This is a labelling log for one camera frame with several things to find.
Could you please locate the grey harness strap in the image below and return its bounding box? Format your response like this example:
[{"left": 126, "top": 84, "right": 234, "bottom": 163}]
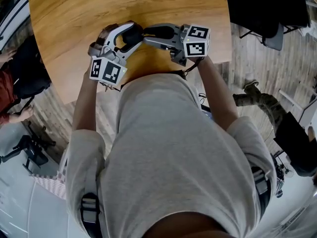
[
  {"left": 250, "top": 166, "right": 271, "bottom": 196},
  {"left": 79, "top": 191, "right": 102, "bottom": 238}
]

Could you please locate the white-legged side table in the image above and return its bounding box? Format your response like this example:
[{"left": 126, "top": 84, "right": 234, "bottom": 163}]
[{"left": 278, "top": 75, "right": 317, "bottom": 126}]

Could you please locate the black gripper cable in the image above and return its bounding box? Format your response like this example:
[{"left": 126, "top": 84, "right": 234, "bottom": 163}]
[
  {"left": 100, "top": 81, "right": 122, "bottom": 93},
  {"left": 182, "top": 57, "right": 206, "bottom": 81}
]

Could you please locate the person's left forearm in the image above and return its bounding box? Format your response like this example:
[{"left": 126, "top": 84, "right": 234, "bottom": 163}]
[{"left": 72, "top": 77, "right": 105, "bottom": 134}]

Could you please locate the checkered foam mat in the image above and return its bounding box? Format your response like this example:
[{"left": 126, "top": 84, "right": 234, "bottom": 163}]
[{"left": 29, "top": 171, "right": 67, "bottom": 201}]

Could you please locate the person's right forearm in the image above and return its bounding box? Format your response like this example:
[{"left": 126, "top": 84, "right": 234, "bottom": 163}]
[{"left": 196, "top": 57, "right": 240, "bottom": 134}]

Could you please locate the person's chin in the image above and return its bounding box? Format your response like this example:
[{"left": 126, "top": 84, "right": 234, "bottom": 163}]
[{"left": 146, "top": 211, "right": 228, "bottom": 238}]

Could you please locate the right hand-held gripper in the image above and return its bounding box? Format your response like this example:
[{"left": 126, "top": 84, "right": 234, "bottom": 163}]
[{"left": 142, "top": 23, "right": 211, "bottom": 67}]

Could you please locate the black swivel chair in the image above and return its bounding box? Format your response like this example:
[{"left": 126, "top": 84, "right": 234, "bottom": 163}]
[{"left": 0, "top": 122, "right": 57, "bottom": 175}]

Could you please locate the person's left hand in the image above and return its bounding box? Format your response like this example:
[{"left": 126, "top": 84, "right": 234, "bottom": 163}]
[{"left": 95, "top": 23, "right": 119, "bottom": 49}]

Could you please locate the large black office chair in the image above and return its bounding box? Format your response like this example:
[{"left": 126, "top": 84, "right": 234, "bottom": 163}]
[{"left": 224, "top": 0, "right": 312, "bottom": 39}]

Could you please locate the black floor fan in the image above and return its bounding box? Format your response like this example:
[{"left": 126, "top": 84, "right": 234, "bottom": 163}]
[{"left": 280, "top": 161, "right": 296, "bottom": 179}]

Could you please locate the person's grey t-shirt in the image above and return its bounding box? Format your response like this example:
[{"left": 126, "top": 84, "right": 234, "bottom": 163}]
[{"left": 64, "top": 72, "right": 278, "bottom": 238}]

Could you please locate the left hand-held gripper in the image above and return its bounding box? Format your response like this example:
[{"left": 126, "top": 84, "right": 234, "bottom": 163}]
[{"left": 88, "top": 20, "right": 144, "bottom": 86}]

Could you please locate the black glasses case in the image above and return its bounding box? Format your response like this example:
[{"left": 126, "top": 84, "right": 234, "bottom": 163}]
[{"left": 120, "top": 24, "right": 145, "bottom": 47}]

